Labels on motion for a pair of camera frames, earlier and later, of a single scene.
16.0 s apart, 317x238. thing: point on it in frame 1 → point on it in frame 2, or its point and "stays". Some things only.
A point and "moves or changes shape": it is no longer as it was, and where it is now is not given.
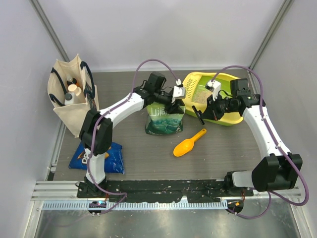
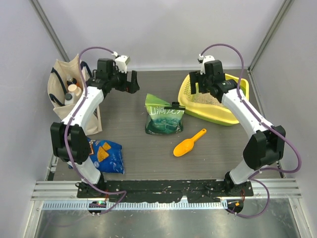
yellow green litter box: [195, 93] stays
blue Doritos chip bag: [114, 162] stays
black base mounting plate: [139, 191] stays
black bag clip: [198, 114] moves or changes shape
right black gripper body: [220, 106] → [202, 78]
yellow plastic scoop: [184, 146] stays
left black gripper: [175, 109] → [131, 87]
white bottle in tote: [74, 89] stays
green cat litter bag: [161, 122] stays
